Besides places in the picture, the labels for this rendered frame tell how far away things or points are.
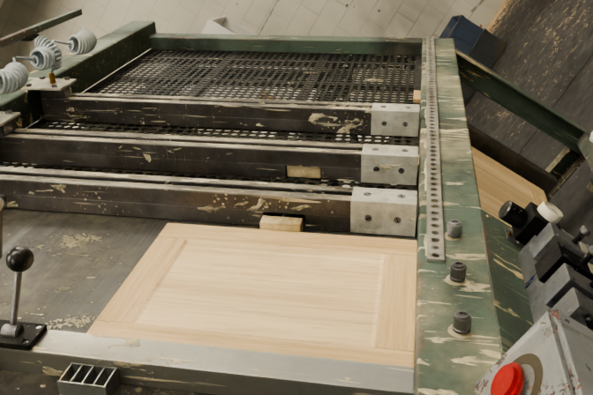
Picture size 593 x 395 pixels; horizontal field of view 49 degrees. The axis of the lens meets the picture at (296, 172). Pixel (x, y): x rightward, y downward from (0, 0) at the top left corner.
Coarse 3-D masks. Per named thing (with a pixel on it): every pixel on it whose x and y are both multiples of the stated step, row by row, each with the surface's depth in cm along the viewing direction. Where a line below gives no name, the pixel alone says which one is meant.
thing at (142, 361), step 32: (0, 352) 93; (32, 352) 92; (64, 352) 91; (96, 352) 91; (128, 352) 91; (160, 352) 91; (192, 352) 91; (224, 352) 90; (256, 352) 90; (160, 384) 90; (192, 384) 89; (224, 384) 88; (256, 384) 87; (288, 384) 86; (320, 384) 85; (352, 384) 84; (384, 384) 84
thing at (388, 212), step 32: (0, 192) 139; (32, 192) 137; (64, 192) 136; (96, 192) 135; (128, 192) 133; (160, 192) 132; (192, 192) 130; (224, 192) 129; (256, 192) 129; (288, 192) 129; (320, 192) 130; (352, 192) 128; (384, 192) 128; (416, 192) 127; (256, 224) 131; (320, 224) 128; (352, 224) 127; (384, 224) 126
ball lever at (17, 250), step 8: (16, 248) 94; (24, 248) 94; (8, 256) 93; (16, 256) 93; (24, 256) 94; (32, 256) 95; (8, 264) 93; (16, 264) 93; (24, 264) 94; (32, 264) 95; (16, 272) 94; (16, 280) 94; (16, 288) 94; (16, 296) 94; (16, 304) 94; (16, 312) 94; (16, 320) 94; (8, 328) 93; (16, 328) 93; (8, 336) 93; (16, 336) 93
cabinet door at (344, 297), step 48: (192, 240) 123; (240, 240) 122; (288, 240) 122; (336, 240) 122; (384, 240) 121; (144, 288) 109; (192, 288) 109; (240, 288) 109; (288, 288) 108; (336, 288) 108; (384, 288) 107; (144, 336) 97; (192, 336) 97; (240, 336) 97; (288, 336) 97; (336, 336) 97; (384, 336) 96
